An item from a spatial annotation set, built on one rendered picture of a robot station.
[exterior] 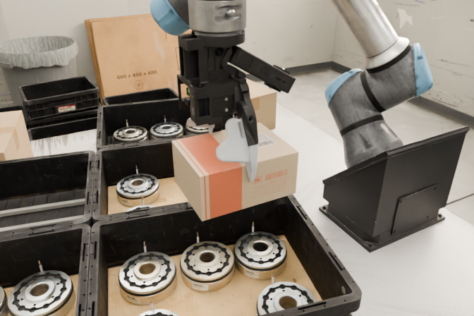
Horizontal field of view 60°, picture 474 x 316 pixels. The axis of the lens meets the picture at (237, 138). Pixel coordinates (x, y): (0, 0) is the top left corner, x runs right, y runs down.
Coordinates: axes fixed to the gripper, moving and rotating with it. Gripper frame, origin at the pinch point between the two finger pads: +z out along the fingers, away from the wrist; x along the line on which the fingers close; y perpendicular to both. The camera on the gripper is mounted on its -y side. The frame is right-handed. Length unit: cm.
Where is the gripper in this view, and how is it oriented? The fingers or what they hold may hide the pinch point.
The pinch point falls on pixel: (233, 159)
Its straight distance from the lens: 64.0
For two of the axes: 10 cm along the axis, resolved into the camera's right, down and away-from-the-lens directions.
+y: -9.0, 2.0, -3.9
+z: 0.1, 8.9, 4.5
